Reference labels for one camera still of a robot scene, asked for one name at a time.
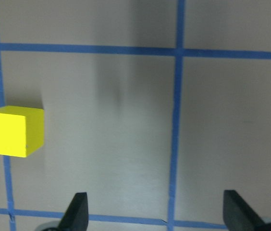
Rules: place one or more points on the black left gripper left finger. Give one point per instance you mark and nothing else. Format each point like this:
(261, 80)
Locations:
(76, 216)

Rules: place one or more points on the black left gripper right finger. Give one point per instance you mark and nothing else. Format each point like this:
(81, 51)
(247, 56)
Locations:
(238, 215)

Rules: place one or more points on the yellow wooden block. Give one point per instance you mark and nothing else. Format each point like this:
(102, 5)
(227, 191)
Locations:
(21, 130)

